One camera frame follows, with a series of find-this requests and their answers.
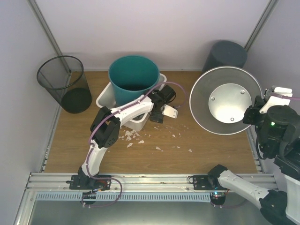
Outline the silver mesh metal bin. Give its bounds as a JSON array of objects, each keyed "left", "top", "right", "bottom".
[{"left": 189, "top": 66, "right": 263, "bottom": 135}]

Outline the teal plastic bin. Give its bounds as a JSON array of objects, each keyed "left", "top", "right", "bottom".
[{"left": 108, "top": 55, "right": 160, "bottom": 106}]

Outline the white plastic tub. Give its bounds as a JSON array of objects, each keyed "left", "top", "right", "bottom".
[{"left": 95, "top": 73, "right": 168, "bottom": 131}]

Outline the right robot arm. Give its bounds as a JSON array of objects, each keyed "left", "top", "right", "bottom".
[{"left": 207, "top": 96, "right": 300, "bottom": 225}]

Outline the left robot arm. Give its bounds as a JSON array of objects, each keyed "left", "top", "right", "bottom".
[{"left": 70, "top": 83, "right": 176, "bottom": 189}]

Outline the white plastic shard pile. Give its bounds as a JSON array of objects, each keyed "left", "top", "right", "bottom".
[{"left": 119, "top": 130, "right": 140, "bottom": 141}]

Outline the dark grey cylindrical bin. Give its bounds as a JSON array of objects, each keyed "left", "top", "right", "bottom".
[{"left": 202, "top": 40, "right": 248, "bottom": 73}]

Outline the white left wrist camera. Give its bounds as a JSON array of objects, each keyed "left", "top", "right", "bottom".
[{"left": 162, "top": 105, "right": 178, "bottom": 119}]

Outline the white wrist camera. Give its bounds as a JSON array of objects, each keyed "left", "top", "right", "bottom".
[
  {"left": 162, "top": 105, "right": 178, "bottom": 119},
  {"left": 259, "top": 86, "right": 293, "bottom": 114}
]

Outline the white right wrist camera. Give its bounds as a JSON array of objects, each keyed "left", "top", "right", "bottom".
[{"left": 259, "top": 86, "right": 293, "bottom": 114}]

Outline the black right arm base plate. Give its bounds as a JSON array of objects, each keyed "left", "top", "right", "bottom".
[{"left": 187, "top": 175, "right": 220, "bottom": 190}]

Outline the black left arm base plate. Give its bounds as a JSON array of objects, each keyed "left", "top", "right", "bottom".
[{"left": 66, "top": 174, "right": 111, "bottom": 190}]

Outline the black wire mesh bin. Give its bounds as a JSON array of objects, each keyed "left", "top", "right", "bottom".
[{"left": 37, "top": 55, "right": 92, "bottom": 114}]

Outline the aluminium frame post right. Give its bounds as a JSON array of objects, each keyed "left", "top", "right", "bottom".
[{"left": 244, "top": 0, "right": 279, "bottom": 52}]

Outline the aluminium frame post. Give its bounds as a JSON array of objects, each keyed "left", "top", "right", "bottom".
[
  {"left": 244, "top": 0, "right": 279, "bottom": 52},
  {"left": 27, "top": 0, "right": 71, "bottom": 76}
]

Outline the grey slotted cable duct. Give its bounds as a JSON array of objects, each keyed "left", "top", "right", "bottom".
[{"left": 36, "top": 192, "right": 210, "bottom": 203}]

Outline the aluminium front rail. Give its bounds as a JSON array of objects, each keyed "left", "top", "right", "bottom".
[{"left": 26, "top": 173, "right": 278, "bottom": 193}]

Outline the aluminium frame post left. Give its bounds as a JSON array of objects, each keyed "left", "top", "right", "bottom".
[{"left": 27, "top": 0, "right": 71, "bottom": 76}]

